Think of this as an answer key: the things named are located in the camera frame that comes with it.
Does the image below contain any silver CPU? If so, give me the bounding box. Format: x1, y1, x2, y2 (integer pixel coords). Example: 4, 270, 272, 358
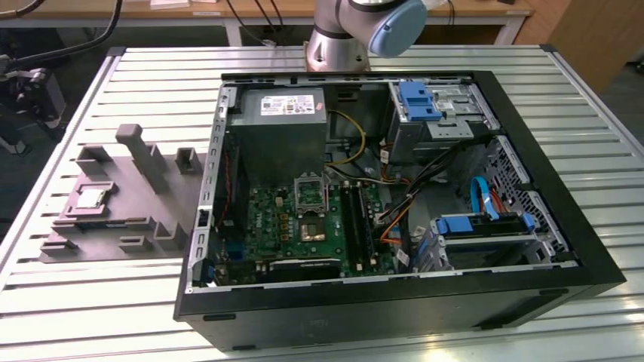
75, 188, 107, 209

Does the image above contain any metal socket cover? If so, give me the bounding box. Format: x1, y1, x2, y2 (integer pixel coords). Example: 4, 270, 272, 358
294, 172, 332, 219

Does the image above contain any CPU socket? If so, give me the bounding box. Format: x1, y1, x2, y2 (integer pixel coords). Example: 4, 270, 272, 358
299, 215, 330, 243

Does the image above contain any white stand leg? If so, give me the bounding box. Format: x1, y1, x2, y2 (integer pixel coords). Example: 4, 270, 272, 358
0, 126, 27, 155

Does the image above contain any grey parts rack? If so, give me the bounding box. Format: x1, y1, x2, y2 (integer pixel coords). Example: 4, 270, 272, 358
38, 123, 211, 265

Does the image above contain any RAM stick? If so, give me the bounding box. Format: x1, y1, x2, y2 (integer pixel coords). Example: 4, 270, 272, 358
74, 217, 147, 229

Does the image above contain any white box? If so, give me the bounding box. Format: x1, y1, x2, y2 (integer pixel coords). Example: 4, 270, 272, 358
150, 0, 192, 11

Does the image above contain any grey Dell power supply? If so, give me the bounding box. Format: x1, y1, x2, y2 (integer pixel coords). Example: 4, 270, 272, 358
228, 85, 331, 182

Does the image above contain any long blue expansion slot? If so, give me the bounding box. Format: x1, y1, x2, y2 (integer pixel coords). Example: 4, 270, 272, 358
224, 241, 248, 262

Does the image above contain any green motherboard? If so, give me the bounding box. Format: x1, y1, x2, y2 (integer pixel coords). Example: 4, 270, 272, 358
214, 176, 402, 286

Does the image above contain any Nvidia graphics card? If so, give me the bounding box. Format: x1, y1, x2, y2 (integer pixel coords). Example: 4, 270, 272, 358
216, 256, 344, 286

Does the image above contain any black RAM slot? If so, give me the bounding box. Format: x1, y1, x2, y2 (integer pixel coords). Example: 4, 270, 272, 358
355, 179, 382, 269
342, 179, 367, 271

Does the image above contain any blue plastic drive latch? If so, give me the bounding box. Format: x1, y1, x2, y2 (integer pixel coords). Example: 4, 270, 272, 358
396, 81, 435, 122

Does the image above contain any silver metal drive cage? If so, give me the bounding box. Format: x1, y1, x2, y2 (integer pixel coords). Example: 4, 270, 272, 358
388, 79, 500, 164

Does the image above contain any black PC case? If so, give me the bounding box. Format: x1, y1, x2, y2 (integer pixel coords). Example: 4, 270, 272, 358
174, 69, 628, 354

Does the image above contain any hard disk in blue carrier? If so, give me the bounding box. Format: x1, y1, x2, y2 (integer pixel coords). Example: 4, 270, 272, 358
434, 211, 535, 238

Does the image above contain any wooden desk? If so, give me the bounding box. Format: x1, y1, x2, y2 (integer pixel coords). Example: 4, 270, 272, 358
0, 0, 535, 47

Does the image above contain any metal disk bay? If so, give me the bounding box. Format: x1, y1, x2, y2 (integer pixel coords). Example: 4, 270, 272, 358
410, 225, 578, 275

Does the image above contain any wooden cabinet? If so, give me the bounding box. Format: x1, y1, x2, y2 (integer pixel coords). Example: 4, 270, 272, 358
515, 0, 644, 97

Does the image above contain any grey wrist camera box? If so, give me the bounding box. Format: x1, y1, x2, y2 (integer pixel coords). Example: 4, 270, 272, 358
18, 66, 68, 122

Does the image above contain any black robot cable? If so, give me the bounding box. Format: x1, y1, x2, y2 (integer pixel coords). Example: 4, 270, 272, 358
0, 0, 126, 66

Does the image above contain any thin red wire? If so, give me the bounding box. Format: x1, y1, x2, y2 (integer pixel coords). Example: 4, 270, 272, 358
223, 153, 239, 207

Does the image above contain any white green wire bundle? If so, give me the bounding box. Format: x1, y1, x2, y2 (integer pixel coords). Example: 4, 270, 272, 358
324, 165, 412, 186

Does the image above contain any yellow wire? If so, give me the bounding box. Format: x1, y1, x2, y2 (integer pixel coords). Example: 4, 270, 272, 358
326, 108, 367, 166

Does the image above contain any orange wire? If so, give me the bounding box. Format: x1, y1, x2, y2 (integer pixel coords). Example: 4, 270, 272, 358
380, 210, 404, 248

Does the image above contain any black wire bundle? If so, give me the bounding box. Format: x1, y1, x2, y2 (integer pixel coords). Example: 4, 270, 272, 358
375, 133, 503, 227

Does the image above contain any blue flat data wire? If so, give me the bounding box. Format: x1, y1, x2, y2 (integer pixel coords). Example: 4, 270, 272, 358
470, 176, 503, 222

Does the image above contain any red flat data wire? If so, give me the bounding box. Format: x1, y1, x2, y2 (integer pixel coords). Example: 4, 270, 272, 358
491, 187, 512, 218

